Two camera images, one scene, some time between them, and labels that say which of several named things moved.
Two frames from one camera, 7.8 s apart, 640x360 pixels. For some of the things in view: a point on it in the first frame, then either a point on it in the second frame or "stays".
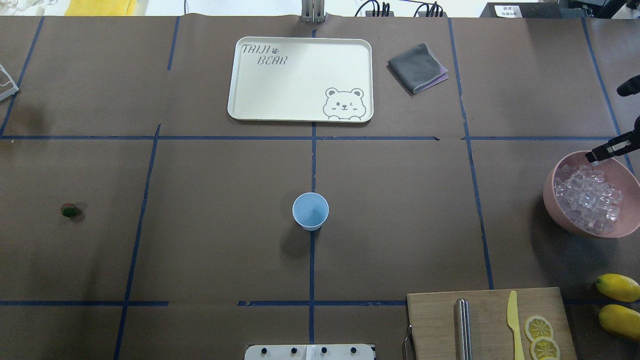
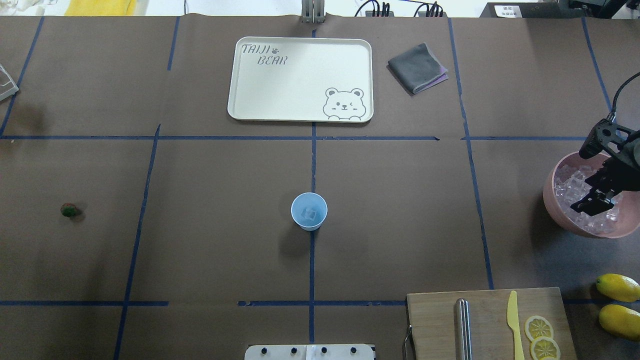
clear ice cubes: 586,197 stays
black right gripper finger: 619,145 -> 621,174
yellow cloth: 100,8 stays
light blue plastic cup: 310,210 stays
